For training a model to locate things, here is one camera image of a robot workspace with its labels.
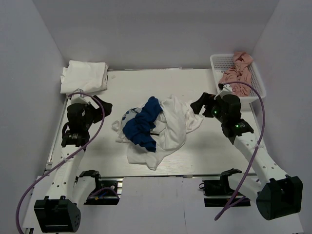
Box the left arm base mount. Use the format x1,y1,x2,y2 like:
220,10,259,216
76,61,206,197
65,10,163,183
73,176,123,205

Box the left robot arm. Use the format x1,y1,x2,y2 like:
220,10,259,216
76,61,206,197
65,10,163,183
34,94,113,234

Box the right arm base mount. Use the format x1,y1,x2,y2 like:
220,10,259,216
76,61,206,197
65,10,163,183
198,178,234,208

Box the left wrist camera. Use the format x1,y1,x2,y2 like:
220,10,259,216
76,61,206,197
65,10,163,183
67,89,88,104

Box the white printed t shirt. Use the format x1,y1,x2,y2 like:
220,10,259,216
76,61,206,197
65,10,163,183
121,107,141,124

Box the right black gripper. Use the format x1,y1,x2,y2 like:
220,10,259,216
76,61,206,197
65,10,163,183
190,93,227,123

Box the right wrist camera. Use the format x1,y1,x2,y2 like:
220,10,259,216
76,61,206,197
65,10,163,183
214,83,233,99

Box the pink t shirt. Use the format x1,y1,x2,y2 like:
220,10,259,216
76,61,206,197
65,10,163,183
219,51,253,97

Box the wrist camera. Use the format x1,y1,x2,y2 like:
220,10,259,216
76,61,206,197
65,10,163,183
214,83,233,99
67,89,88,104

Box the blue t shirt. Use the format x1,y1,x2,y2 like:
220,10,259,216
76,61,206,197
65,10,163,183
121,96,162,153

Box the white plastic basket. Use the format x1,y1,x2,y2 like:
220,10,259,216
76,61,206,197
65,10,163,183
210,54,266,106

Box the folded white t shirt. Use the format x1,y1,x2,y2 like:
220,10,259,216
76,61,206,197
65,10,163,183
60,60,109,94

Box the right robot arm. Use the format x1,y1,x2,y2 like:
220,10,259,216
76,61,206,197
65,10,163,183
190,93,303,220

